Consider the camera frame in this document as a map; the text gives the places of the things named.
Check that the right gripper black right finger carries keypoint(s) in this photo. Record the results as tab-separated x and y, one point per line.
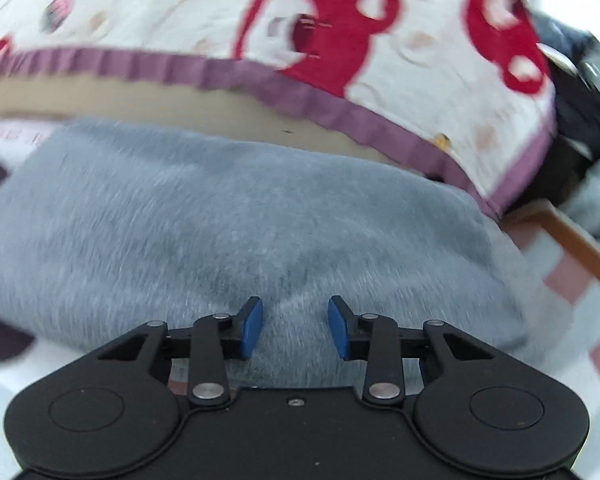
475	407

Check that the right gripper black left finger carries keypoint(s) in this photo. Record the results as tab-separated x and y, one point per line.
117	407

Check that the grey sweatshirt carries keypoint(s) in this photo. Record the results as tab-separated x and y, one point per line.
107	226

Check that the bear print bed quilt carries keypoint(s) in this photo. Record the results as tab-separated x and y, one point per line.
458	90

